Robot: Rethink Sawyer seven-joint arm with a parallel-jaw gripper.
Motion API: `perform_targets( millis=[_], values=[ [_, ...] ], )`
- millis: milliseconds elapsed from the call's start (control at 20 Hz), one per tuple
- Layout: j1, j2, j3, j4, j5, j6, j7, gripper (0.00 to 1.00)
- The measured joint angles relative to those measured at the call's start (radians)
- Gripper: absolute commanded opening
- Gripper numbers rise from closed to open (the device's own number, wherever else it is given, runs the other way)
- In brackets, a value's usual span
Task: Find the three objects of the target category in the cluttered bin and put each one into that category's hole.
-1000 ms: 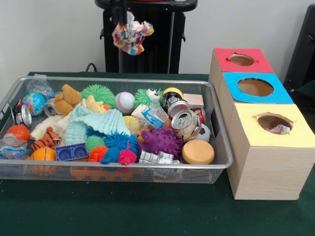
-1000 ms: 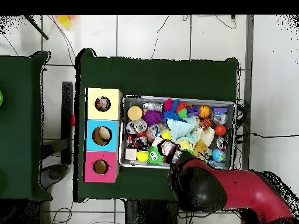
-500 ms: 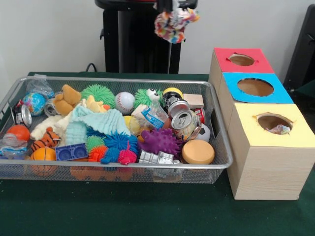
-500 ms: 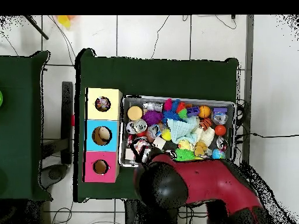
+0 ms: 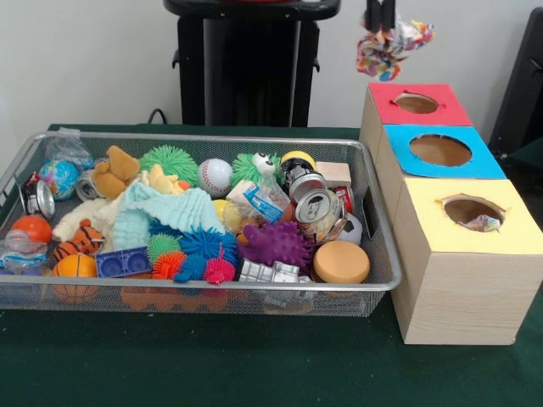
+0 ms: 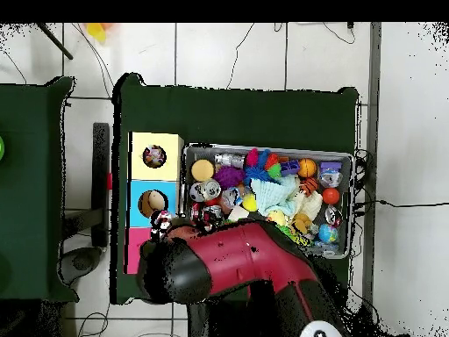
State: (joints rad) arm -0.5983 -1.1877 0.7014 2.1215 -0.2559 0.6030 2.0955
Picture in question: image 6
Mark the orange ball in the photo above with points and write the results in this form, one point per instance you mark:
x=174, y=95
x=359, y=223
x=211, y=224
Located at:
x=330, y=196

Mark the small basketball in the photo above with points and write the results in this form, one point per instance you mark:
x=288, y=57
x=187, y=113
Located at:
x=307, y=167

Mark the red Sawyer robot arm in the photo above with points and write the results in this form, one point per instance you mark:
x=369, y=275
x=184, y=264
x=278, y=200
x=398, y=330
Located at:
x=266, y=256

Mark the shallow mesh bin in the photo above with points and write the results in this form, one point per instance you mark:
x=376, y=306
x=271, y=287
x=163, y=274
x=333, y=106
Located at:
x=345, y=210

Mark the small patterned cloth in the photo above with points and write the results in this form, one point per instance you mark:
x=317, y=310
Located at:
x=162, y=219

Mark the dark green side tablecloth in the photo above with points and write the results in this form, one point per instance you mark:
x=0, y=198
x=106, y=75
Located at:
x=31, y=245

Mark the black rod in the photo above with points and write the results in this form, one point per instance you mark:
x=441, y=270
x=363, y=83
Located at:
x=56, y=42

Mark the brown teddy bear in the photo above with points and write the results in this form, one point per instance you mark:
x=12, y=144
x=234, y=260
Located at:
x=301, y=223

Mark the blue spiky ball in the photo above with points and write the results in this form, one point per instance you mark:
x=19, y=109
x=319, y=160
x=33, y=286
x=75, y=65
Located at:
x=256, y=172

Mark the green round object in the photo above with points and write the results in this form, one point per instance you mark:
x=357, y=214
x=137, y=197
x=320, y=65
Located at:
x=1, y=149

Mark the tiger plush toy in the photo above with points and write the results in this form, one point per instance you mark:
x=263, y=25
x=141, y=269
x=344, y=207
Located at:
x=308, y=186

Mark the orange round sponge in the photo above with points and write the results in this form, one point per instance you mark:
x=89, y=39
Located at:
x=202, y=170

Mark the wooden box with three holes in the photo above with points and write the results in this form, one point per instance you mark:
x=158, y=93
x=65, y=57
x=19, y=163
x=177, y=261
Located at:
x=168, y=168

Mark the black upright panel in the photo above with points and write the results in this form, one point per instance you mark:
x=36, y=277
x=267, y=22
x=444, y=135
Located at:
x=100, y=175

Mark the purple spiky ball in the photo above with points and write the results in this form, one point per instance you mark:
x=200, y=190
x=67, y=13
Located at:
x=229, y=177

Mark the grey round base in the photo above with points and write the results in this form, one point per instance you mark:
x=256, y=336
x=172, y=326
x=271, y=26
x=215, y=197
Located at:
x=82, y=261

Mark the light blue knitted cloth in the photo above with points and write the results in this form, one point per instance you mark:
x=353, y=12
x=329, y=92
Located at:
x=272, y=196

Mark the crushed drink can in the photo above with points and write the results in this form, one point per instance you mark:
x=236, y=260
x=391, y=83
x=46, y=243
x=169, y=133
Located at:
x=210, y=189

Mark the yellow object on floor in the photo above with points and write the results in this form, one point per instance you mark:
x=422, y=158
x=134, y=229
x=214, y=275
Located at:
x=95, y=31

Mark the small globe ball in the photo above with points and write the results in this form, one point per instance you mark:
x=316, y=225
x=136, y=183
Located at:
x=328, y=233

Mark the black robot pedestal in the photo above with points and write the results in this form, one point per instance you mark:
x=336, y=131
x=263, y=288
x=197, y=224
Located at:
x=198, y=323

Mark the multicolour cloth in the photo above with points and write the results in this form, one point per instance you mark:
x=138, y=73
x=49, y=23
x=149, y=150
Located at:
x=154, y=156

